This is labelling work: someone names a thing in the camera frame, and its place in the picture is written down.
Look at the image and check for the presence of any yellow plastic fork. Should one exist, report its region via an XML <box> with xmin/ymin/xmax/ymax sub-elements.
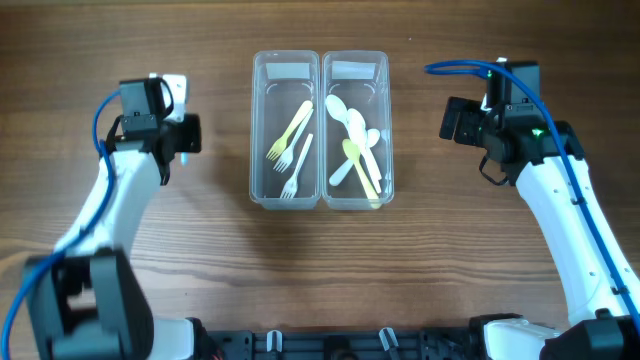
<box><xmin>266</xmin><ymin>100</ymin><xmax>313</xmax><ymax>160</ymax></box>

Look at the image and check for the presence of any yellow plastic spoon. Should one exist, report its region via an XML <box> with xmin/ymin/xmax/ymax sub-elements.
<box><xmin>342</xmin><ymin>139</ymin><xmax>380</xmax><ymax>209</ymax></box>

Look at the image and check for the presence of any thick white plastic spoon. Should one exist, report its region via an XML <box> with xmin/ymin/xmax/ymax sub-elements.
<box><xmin>329</xmin><ymin>159</ymin><xmax>353</xmax><ymax>187</ymax></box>

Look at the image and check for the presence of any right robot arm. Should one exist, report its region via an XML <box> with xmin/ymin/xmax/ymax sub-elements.
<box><xmin>440</xmin><ymin>97</ymin><xmax>639</xmax><ymax>359</ymax></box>

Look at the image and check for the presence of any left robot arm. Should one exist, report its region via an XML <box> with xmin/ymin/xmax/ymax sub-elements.
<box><xmin>1</xmin><ymin>73</ymin><xmax>201</xmax><ymax>359</ymax></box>

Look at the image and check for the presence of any left clear plastic container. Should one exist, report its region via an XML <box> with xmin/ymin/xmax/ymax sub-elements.
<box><xmin>249</xmin><ymin>50</ymin><xmax>321</xmax><ymax>210</ymax></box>

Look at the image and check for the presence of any clear plastic container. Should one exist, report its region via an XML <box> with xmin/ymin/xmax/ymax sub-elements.
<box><xmin>249</xmin><ymin>50</ymin><xmax>321</xmax><ymax>210</ymax></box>
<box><xmin>320</xmin><ymin>50</ymin><xmax>394</xmax><ymax>210</ymax></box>

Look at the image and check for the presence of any right clear plastic container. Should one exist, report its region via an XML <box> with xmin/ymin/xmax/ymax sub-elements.
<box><xmin>320</xmin><ymin>50</ymin><xmax>394</xmax><ymax>210</ymax></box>

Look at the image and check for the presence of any right blue cable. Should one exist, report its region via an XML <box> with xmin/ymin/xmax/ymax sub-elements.
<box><xmin>424</xmin><ymin>59</ymin><xmax>640</xmax><ymax>331</ymax></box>

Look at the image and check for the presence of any blue cable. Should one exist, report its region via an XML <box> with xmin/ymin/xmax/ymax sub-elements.
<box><xmin>0</xmin><ymin>88</ymin><xmax>124</xmax><ymax>360</ymax></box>
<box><xmin>424</xmin><ymin>59</ymin><xmax>640</xmax><ymax>331</ymax></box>

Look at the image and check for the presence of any left blue cable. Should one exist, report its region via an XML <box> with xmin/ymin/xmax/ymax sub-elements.
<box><xmin>0</xmin><ymin>88</ymin><xmax>124</xmax><ymax>360</ymax></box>

